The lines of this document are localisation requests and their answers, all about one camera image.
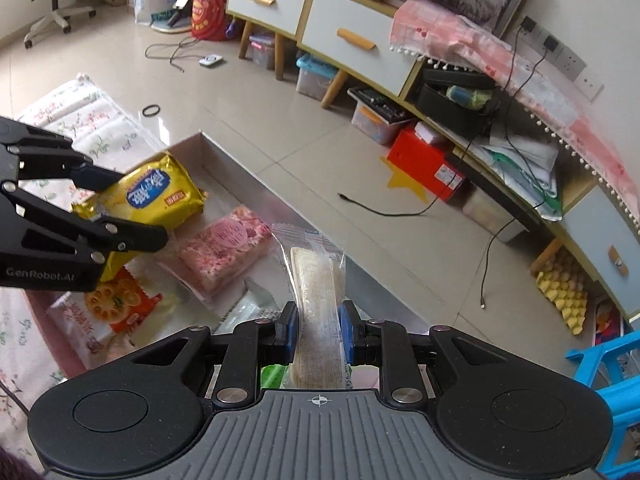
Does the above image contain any green snack bag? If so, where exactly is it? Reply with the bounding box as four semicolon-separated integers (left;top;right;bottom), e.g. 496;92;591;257
260;364;288;389

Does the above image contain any silver foil snack pack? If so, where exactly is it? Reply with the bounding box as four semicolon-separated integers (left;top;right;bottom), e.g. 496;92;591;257
214;278;281;335

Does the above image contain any yellow potato chip bag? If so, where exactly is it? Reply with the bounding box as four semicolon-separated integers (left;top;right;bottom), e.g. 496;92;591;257
72;153;206;282

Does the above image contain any red lotus biscuit pack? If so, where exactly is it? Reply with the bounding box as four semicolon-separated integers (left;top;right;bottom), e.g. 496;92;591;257
47;268;163;370

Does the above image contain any pink candy pack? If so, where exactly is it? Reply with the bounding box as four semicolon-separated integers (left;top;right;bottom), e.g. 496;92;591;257
158;205;273;299

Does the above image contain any floral tablecloth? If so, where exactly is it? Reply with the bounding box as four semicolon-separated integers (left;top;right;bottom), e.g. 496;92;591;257
0;72;166;461

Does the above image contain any pink cardboard box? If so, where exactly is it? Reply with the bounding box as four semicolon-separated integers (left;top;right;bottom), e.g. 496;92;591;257
28;136;430;388

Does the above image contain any red shoe box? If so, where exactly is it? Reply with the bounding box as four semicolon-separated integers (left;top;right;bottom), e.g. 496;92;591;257
383;124;464;203

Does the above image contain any red patterned gift bag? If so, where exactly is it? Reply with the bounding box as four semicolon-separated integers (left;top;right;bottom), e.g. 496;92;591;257
191;0;229;41

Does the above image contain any yellow egg tray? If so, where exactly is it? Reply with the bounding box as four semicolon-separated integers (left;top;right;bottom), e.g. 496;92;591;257
534;247;589;336

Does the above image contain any blue plastic stool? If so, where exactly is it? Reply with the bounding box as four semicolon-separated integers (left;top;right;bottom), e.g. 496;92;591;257
565;332;639;479

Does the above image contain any wooden TV cabinet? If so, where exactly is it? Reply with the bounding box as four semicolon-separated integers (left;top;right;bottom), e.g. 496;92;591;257
227;0;639;323

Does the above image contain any black storage box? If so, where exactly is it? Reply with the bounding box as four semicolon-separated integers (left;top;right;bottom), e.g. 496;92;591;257
414;67;501;140

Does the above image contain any pink lace cloth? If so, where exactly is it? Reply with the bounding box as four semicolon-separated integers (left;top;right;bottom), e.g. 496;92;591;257
388;0;639;226

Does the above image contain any black cable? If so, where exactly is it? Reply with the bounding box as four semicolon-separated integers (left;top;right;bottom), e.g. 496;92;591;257
337;24;561;310

